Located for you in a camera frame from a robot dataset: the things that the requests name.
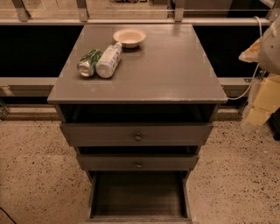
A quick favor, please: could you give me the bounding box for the grey middle drawer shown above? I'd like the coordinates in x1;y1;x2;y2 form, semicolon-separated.
77;154;199;171

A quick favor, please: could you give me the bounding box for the white cable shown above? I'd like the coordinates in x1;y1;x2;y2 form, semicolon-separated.
227;16;263;102

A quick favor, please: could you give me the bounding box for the grey top drawer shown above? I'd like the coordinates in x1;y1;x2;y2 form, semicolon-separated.
60;123;213;147

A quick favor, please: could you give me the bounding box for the black floor cable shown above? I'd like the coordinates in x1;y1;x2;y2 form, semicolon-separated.
0;206;18;224

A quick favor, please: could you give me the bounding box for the clear plastic water bottle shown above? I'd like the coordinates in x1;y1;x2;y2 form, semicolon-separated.
95;42;122;78

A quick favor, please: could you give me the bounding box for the white paper bowl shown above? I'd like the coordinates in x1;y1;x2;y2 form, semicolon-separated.
113;28;146;48

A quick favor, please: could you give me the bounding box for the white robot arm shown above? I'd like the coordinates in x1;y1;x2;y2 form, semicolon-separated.
239;17;280;127

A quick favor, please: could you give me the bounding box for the grey open bottom drawer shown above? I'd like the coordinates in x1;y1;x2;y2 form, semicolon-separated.
86;171;193;224

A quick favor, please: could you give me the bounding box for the metal railing frame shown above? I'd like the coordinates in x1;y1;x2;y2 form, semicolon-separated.
0;0;280;98

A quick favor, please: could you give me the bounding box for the grey wooden drawer cabinet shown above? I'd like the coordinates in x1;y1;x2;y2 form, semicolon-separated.
48;24;227;224

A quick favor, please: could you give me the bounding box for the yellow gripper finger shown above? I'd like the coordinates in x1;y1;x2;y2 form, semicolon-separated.
239;38;262;63
241;74;280;128

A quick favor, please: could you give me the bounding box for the green soda can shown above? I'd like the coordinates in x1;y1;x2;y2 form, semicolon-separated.
77;49;102;77

